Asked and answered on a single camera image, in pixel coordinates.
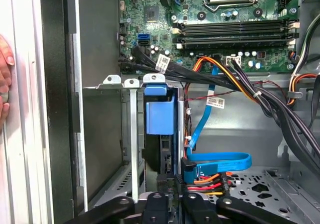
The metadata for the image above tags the person's right hand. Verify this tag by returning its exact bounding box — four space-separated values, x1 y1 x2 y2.
0 101 11 138

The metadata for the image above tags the green motherboard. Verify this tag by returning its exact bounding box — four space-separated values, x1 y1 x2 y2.
117 0 301 75

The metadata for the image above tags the grey optical drive cage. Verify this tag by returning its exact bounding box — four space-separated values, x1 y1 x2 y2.
263 167 320 224

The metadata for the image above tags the black PC case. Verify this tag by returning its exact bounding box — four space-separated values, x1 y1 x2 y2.
39 0 320 224

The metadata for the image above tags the orange red power wire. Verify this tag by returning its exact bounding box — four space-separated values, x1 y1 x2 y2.
186 171 235 197

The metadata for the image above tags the person's left hand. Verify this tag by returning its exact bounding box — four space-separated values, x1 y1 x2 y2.
0 33 15 93

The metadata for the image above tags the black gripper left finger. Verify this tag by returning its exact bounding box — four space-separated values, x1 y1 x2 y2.
63 174 175 224

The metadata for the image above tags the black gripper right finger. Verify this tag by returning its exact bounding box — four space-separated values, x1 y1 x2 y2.
175 173 292 224

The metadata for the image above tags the grey white wire bundle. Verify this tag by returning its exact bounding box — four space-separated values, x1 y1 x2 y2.
291 16 320 77

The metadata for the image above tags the hard disk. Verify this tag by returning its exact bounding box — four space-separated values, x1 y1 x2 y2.
142 82 181 197

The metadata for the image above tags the grey disk bay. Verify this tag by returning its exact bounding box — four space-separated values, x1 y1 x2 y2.
81 73 185 207

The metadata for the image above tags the blue SATA wire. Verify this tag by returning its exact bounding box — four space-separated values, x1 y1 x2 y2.
181 65 253 185

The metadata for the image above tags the black orange cable bundle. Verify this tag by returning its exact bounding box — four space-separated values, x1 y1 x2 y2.
117 45 320 167

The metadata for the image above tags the metal locking lever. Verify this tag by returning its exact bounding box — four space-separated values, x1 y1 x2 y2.
203 0 260 12

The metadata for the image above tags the thin red black wire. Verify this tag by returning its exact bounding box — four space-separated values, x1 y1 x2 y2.
183 80 291 160

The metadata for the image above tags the black RAM slot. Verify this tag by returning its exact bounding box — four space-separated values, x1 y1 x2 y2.
172 18 300 28
172 25 300 36
172 33 300 43
176 40 297 50

